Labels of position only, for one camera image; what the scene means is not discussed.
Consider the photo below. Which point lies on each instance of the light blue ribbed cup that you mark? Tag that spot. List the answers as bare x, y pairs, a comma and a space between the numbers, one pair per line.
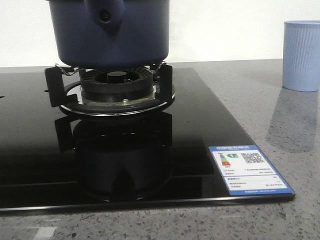
301, 55

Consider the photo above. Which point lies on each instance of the black metal pot support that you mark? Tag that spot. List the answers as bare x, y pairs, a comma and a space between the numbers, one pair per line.
65, 91

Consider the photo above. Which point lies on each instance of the dark blue cooking pot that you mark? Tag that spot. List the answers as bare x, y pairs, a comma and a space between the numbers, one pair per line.
102, 34

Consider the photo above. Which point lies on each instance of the black round gas burner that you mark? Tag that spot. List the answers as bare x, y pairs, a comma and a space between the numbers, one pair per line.
114, 85

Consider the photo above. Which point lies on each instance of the blue white energy label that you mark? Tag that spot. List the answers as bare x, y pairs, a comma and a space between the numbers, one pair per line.
246, 171

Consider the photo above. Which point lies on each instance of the black glass gas cooktop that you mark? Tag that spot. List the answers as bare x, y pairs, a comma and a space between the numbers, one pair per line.
50, 161

